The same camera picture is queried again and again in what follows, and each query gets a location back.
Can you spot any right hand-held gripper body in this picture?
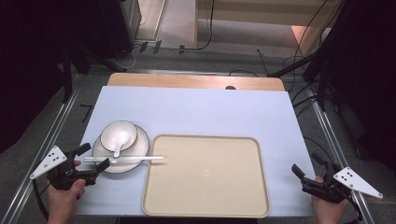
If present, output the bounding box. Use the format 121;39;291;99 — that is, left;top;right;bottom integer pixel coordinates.
300;160;384;205

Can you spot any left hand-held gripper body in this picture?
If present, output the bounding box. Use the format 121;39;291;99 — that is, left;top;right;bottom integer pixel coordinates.
30;145;99;191

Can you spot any white chopstick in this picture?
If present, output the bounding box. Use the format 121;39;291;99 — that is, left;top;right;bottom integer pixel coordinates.
83;155;165;161
83;158;151;163

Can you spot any white ceramic spoon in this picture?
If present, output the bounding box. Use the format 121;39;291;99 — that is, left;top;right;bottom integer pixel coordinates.
112;132;132;159

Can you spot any white bowl with dark rim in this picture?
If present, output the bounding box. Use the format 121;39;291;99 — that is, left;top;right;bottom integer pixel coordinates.
99;120;139;154

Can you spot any white plate with dark rim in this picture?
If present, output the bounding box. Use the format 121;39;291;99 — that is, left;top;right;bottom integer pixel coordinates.
92;124;151;175

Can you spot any beige plastic tray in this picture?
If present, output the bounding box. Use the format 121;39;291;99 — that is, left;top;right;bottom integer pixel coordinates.
141;133;271;219

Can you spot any person's left hand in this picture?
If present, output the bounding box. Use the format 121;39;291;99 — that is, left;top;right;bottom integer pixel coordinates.
46;160;87;224

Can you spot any person's right hand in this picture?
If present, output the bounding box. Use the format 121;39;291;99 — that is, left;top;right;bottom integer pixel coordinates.
310;175;350;224

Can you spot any black curtain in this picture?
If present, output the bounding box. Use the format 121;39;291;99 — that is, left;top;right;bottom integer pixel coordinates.
0;0;106;154
303;0;396;171

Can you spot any black stand leg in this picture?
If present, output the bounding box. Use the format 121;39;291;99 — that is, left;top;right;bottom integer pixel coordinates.
266;56;313;78

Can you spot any black cabinet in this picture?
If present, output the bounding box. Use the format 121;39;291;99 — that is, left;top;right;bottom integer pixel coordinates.
98;0;142;61

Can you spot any light wooden furniture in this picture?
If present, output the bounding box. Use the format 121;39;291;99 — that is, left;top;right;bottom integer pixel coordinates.
193;0;345;58

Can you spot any metal floor rail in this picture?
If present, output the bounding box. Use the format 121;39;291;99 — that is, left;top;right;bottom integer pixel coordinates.
0;90;79;224
307;89;376;224

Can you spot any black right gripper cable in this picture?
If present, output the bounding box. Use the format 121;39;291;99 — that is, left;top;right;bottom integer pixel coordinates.
350;191;364;224

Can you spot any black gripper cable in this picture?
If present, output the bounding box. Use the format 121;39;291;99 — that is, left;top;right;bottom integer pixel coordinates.
350;191;364;224
32;179;50;221

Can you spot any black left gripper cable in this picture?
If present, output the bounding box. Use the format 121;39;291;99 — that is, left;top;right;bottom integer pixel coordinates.
32;179;50;221

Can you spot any black floor cable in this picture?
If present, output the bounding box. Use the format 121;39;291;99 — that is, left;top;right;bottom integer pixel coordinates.
178;0;217;52

